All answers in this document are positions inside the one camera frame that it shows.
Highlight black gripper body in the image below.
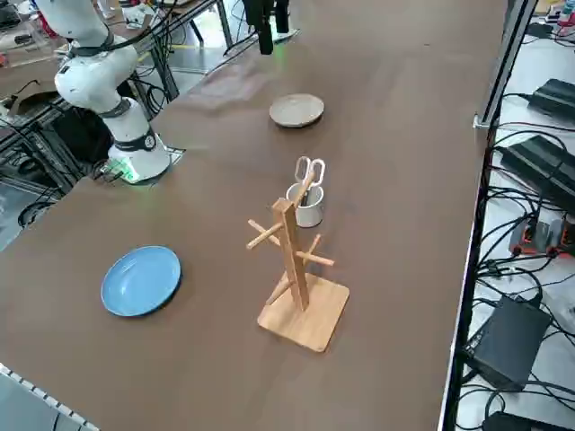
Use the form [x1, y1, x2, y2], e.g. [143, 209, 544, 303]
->
[244, 0, 277, 26]

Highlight white-handled black-bladed scissors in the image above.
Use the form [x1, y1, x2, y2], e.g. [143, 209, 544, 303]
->
[295, 155, 327, 208]

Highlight beige ceramic plate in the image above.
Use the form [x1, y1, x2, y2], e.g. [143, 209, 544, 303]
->
[269, 92, 326, 130]

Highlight white enamel cup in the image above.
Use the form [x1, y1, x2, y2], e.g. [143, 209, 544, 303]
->
[285, 182, 326, 229]

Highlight brown cardboard sheet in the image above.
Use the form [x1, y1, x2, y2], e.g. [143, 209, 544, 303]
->
[0, 88, 66, 119]

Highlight blue plate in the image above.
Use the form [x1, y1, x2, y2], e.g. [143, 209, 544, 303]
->
[100, 244, 183, 320]

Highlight wooden peg rack stand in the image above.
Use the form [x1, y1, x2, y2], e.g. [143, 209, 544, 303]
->
[245, 172, 351, 354]

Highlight small black power brick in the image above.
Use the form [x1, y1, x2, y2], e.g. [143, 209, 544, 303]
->
[526, 78, 575, 121]

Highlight large black power brick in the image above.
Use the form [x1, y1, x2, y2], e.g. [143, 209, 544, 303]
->
[498, 133, 575, 206]

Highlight orange black power plugs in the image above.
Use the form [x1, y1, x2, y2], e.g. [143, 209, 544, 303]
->
[509, 218, 572, 258]

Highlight black control box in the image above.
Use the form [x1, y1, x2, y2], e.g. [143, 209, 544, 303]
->
[461, 294, 553, 392]

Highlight grey panel with ribbed edge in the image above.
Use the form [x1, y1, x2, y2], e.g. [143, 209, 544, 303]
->
[0, 362, 99, 431]

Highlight black flat power adapter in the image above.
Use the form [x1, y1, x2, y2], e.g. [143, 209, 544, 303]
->
[482, 409, 575, 431]

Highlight black metal frame rack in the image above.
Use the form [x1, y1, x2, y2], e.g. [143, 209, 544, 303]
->
[0, 101, 116, 197]

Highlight aluminium frame post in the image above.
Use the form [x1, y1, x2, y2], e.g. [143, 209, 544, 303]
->
[473, 0, 536, 130]

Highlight black looped floor cable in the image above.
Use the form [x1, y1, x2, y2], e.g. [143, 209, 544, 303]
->
[474, 258, 545, 312]

